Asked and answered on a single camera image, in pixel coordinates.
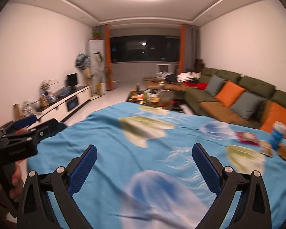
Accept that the left hand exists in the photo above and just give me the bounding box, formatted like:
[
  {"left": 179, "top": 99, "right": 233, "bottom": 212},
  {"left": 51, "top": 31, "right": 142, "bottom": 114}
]
[{"left": 9, "top": 162, "right": 24, "bottom": 202}]

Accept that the white tv cabinet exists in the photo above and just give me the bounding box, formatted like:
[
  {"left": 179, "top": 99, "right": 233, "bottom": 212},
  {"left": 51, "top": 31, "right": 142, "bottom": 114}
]
[{"left": 27, "top": 86, "right": 91, "bottom": 128}]

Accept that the small black monitor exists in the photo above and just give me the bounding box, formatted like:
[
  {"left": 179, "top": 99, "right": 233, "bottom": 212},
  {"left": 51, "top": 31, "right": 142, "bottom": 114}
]
[{"left": 66, "top": 73, "right": 78, "bottom": 88}]

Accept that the beige snack packet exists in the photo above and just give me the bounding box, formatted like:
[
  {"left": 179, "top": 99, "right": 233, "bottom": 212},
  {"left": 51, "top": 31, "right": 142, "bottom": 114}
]
[{"left": 259, "top": 140, "right": 273, "bottom": 157}]

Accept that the brown snack packet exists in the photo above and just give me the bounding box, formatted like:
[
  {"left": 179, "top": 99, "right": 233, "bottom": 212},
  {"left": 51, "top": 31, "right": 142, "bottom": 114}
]
[{"left": 277, "top": 143, "right": 286, "bottom": 161}]

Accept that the potted plant yellow pot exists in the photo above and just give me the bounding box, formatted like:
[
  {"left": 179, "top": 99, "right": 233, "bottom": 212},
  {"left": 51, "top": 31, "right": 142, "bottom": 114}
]
[{"left": 94, "top": 51, "right": 107, "bottom": 96}]

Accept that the left orange curtain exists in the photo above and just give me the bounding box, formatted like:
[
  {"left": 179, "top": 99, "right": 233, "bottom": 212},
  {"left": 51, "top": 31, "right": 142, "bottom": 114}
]
[{"left": 105, "top": 24, "right": 113, "bottom": 90}]

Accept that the orange curtain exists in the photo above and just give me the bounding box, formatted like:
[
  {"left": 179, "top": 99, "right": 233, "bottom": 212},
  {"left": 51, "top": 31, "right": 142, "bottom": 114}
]
[
  {"left": 105, "top": 24, "right": 113, "bottom": 90},
  {"left": 178, "top": 24, "right": 200, "bottom": 74}
]

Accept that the red snack packet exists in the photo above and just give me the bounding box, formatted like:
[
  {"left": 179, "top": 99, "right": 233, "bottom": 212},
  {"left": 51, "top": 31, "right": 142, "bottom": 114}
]
[{"left": 235, "top": 131, "right": 259, "bottom": 146}]

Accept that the blue floral tablecloth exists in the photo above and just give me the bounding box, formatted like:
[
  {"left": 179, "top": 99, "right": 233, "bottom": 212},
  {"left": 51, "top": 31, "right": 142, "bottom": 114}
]
[{"left": 27, "top": 102, "right": 286, "bottom": 228}]

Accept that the blue paper cup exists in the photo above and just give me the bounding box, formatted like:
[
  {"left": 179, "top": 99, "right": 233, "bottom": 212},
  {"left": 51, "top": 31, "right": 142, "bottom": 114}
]
[{"left": 269, "top": 121, "right": 286, "bottom": 150}]

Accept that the white air conditioner tower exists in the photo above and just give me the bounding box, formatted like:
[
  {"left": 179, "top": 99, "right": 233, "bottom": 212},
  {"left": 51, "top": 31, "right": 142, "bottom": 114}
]
[{"left": 88, "top": 40, "right": 106, "bottom": 95}]

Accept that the orange cushion near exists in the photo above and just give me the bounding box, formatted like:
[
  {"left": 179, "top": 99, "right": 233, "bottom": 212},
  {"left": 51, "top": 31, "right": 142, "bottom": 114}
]
[{"left": 260, "top": 101, "right": 286, "bottom": 139}]

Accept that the orange cushion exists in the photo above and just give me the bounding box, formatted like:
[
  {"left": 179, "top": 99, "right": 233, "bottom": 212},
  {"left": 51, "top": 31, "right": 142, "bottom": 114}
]
[
  {"left": 215, "top": 81, "right": 245, "bottom": 108},
  {"left": 260, "top": 101, "right": 286, "bottom": 139}
]

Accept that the grey cushion near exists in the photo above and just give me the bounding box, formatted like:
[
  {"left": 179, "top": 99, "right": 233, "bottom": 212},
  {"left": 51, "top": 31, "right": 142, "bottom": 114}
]
[{"left": 230, "top": 91, "right": 265, "bottom": 120}]

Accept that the grey cushion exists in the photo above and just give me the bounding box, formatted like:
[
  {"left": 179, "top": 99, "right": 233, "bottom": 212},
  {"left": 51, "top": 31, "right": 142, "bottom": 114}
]
[
  {"left": 205, "top": 75, "right": 226, "bottom": 97},
  {"left": 230, "top": 91, "right": 265, "bottom": 120}
]

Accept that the black coffee table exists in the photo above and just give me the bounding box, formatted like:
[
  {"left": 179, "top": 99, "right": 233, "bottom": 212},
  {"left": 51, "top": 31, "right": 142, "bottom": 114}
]
[{"left": 126, "top": 89, "right": 187, "bottom": 113}]

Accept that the green sectional sofa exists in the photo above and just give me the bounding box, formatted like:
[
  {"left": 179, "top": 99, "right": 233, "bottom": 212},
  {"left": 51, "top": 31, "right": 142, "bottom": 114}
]
[{"left": 172, "top": 68, "right": 286, "bottom": 138}]

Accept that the orange cushion far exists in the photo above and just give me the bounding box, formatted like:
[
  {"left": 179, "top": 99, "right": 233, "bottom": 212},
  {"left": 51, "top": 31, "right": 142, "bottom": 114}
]
[{"left": 215, "top": 81, "right": 245, "bottom": 108}]

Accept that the white office chair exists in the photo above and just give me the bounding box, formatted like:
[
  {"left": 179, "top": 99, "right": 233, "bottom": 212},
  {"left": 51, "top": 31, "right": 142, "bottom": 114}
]
[{"left": 156, "top": 64, "right": 171, "bottom": 79}]

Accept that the grey cushion far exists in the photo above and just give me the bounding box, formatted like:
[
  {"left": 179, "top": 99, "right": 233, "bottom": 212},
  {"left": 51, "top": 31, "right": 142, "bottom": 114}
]
[{"left": 205, "top": 75, "right": 226, "bottom": 97}]

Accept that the right orange curtain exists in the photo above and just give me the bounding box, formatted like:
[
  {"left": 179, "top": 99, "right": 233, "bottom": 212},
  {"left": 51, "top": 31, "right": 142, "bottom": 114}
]
[{"left": 178, "top": 24, "right": 200, "bottom": 74}]

